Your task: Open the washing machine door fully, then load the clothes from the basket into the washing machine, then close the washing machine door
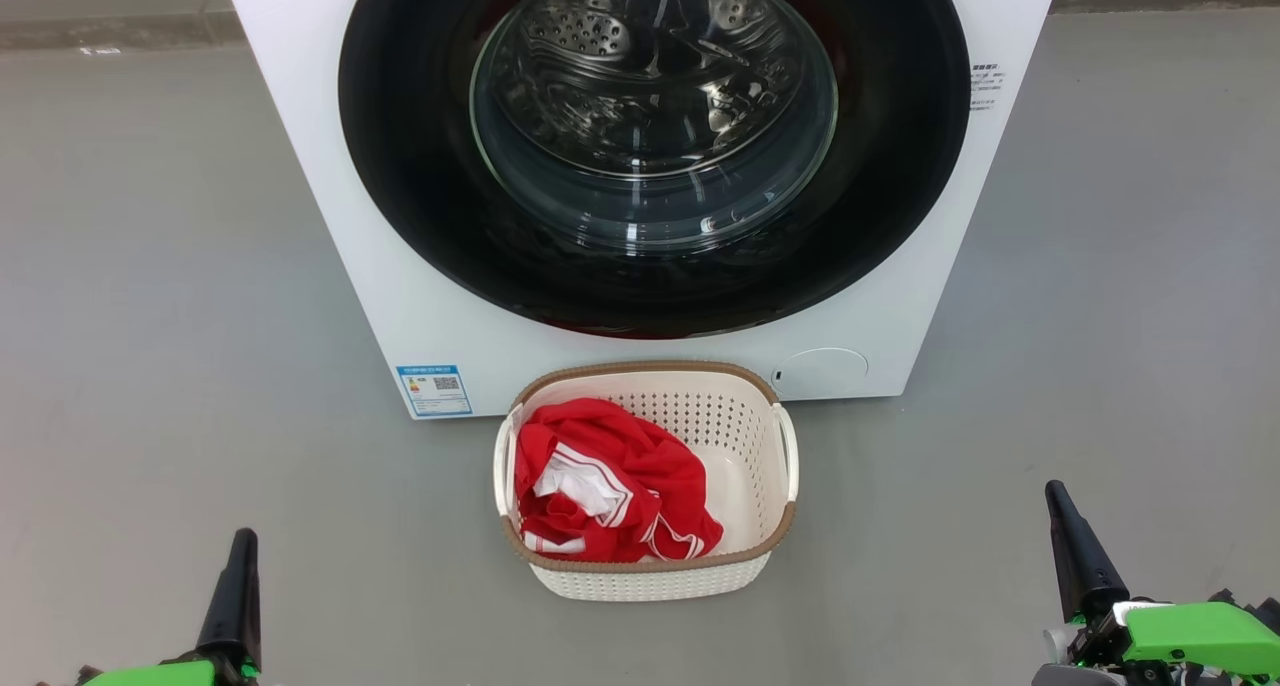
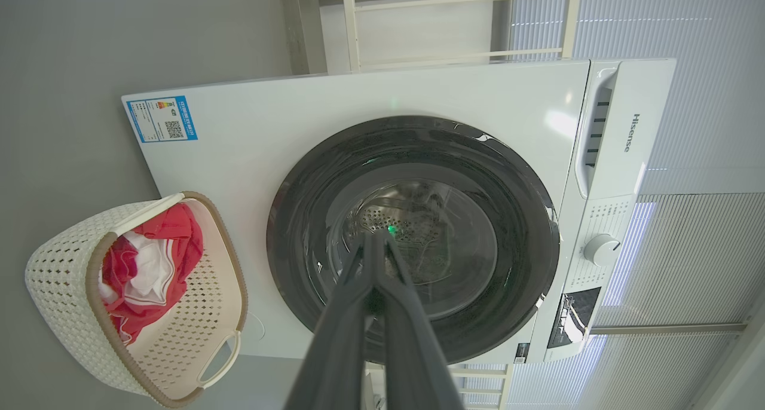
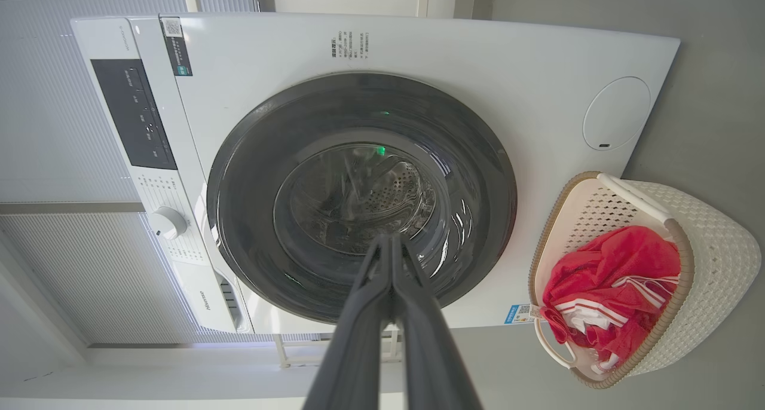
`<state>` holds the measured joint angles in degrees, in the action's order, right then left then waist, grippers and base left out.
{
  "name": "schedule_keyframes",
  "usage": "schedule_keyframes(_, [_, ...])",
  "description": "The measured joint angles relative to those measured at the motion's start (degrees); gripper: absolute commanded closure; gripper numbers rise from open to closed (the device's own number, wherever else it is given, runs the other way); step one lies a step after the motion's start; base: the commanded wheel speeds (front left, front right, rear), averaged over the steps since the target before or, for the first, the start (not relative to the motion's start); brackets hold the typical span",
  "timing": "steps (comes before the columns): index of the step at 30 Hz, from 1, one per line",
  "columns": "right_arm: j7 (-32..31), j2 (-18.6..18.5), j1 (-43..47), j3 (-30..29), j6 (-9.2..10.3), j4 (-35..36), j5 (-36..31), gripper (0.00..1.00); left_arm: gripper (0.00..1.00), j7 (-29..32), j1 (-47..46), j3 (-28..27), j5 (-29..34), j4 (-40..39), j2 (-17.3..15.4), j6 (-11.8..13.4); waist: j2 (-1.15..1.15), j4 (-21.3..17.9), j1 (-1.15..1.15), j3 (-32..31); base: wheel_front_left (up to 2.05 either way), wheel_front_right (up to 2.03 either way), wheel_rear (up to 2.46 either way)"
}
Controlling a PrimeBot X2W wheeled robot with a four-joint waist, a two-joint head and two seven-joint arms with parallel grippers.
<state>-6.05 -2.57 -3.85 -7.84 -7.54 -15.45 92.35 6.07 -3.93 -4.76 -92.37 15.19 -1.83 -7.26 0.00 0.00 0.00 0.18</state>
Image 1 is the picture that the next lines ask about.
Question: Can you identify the steel perforated washer drum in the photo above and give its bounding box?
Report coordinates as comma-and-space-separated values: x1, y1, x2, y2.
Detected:
470, 0, 839, 257

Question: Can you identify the red garment with white stripes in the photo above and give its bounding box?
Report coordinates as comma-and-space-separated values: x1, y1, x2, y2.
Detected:
516, 441, 725, 564

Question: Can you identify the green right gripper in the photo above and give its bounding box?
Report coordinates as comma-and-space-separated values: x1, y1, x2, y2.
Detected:
1045, 481, 1280, 686

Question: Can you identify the round white filter cover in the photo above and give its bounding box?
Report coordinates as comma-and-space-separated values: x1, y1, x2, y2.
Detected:
772, 348, 869, 401

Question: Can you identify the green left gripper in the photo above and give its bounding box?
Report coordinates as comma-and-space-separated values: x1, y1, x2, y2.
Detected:
78, 528, 263, 686

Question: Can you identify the black round glass washer door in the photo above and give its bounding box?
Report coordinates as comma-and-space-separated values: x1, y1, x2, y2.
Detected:
338, 0, 971, 340

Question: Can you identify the white front-load washing machine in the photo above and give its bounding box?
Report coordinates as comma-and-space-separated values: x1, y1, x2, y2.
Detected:
220, 0, 1063, 420

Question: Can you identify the blue energy label sticker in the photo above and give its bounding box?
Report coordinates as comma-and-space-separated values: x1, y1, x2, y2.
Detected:
396, 365, 473, 418

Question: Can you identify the cream perforated laundry basket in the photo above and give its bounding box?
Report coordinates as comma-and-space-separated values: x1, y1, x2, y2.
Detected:
493, 360, 800, 602

